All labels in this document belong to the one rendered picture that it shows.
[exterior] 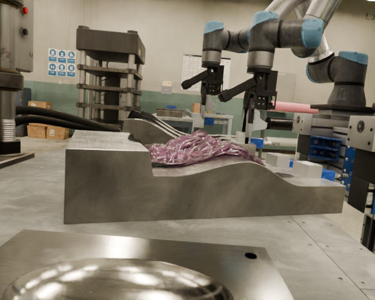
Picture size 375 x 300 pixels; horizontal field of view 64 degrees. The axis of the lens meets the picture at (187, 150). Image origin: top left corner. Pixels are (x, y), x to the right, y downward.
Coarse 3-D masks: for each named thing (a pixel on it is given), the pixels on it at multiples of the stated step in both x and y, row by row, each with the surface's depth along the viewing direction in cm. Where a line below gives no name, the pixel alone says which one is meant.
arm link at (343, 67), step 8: (336, 56) 133; (344, 56) 125; (352, 56) 123; (360, 56) 122; (328, 64) 133; (336, 64) 129; (344, 64) 125; (352, 64) 123; (360, 64) 123; (328, 72) 133; (336, 72) 129; (344, 72) 125; (352, 72) 124; (360, 72) 123; (336, 80) 129; (344, 80) 125; (352, 80) 124; (360, 80) 124
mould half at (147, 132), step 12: (132, 120) 83; (144, 120) 83; (156, 120) 99; (132, 132) 84; (144, 132) 84; (156, 132) 84; (168, 132) 87; (180, 132) 107; (144, 144) 84; (240, 144) 84; (252, 144) 85
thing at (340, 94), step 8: (336, 88) 128; (344, 88) 125; (352, 88) 124; (360, 88) 124; (336, 96) 127; (344, 96) 125; (352, 96) 124; (360, 96) 124; (344, 104) 124; (352, 104) 123; (360, 104) 124
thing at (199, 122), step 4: (196, 116) 116; (200, 116) 116; (204, 116) 116; (196, 120) 117; (200, 120) 117; (204, 120) 117; (208, 120) 117; (212, 120) 117; (216, 120) 119; (196, 124) 117; (200, 124) 117; (208, 124) 117; (212, 124) 117
